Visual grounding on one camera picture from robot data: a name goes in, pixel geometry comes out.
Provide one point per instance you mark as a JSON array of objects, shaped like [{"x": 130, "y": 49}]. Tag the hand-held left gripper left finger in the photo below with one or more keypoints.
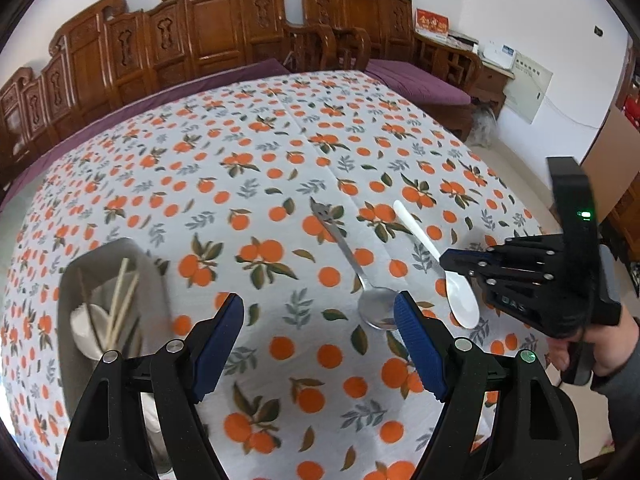
[{"x": 220, "y": 345}]

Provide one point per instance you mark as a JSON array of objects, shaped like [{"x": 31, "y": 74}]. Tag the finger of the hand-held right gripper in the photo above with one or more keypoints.
[
  {"x": 460, "y": 261},
  {"x": 530, "y": 250}
]

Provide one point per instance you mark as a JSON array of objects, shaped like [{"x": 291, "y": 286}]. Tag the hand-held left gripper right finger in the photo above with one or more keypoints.
[{"x": 420, "y": 345}]

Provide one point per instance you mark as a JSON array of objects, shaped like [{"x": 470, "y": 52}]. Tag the white plastic spoon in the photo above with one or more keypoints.
[{"x": 462, "y": 300}]

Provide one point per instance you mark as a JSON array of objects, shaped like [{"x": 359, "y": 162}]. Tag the metal spoon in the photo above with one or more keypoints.
[{"x": 377, "y": 307}]

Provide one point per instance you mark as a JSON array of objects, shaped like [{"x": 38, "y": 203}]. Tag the light wooden chopstick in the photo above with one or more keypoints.
[
  {"x": 117, "y": 295},
  {"x": 126, "y": 307}
]

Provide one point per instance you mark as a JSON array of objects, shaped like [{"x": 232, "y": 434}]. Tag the grey utensil container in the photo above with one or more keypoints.
[{"x": 67, "y": 360}]

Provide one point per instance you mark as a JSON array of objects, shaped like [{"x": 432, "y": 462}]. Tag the person's right forearm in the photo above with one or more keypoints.
[{"x": 625, "y": 405}]

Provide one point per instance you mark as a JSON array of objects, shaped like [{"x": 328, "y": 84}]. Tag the person's right hand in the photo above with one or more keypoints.
[{"x": 620, "y": 345}]

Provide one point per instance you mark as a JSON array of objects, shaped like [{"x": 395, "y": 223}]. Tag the tan board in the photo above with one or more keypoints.
[{"x": 610, "y": 160}]

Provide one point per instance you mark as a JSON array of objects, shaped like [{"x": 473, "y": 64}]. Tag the white plastic bag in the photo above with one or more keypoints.
[{"x": 484, "y": 125}]

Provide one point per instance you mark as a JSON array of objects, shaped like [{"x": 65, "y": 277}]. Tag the white ceramic spoon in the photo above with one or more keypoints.
[{"x": 87, "y": 330}]

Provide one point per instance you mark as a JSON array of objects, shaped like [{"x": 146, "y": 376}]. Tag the orange print tablecloth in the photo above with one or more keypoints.
[{"x": 280, "y": 210}]

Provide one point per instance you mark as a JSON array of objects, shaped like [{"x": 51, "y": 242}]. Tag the wooden side table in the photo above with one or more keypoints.
[{"x": 492, "y": 87}]

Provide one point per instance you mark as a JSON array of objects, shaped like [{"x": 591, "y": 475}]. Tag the white electronic device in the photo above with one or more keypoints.
[{"x": 497, "y": 55}]

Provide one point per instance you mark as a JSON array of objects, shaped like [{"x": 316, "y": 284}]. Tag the red box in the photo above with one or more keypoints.
[{"x": 432, "y": 25}]

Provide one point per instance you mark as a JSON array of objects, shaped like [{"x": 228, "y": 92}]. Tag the carved wooden armchair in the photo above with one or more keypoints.
[{"x": 360, "y": 10}]

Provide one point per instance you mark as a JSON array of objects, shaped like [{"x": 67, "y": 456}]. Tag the carved wooden bench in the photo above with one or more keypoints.
[{"x": 200, "y": 25}]

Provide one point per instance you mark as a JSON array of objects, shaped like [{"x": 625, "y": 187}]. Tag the beige wall panel box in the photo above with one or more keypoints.
[{"x": 527, "y": 87}]

